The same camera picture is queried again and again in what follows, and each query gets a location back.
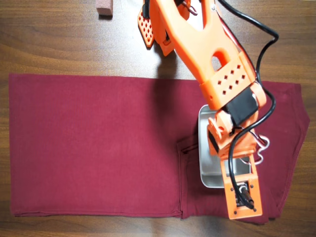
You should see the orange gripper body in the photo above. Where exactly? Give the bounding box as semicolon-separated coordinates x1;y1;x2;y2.
208;127;258;161

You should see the pink cube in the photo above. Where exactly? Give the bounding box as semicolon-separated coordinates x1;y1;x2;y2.
96;0;115;17

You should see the metal tray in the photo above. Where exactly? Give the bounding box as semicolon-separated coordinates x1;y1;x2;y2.
197;104;252;189

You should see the maroon cloth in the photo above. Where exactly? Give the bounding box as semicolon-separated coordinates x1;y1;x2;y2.
8;73;311;225

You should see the white red servo wire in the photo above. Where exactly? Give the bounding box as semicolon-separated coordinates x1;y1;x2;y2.
240;130;270;166

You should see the black cable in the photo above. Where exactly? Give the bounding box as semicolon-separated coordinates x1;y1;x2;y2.
217;0;280;211

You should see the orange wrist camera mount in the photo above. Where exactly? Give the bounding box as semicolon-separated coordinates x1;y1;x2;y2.
219;154;263;220

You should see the orange perforated base plate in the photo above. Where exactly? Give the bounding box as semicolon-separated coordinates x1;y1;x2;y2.
137;6;155;49

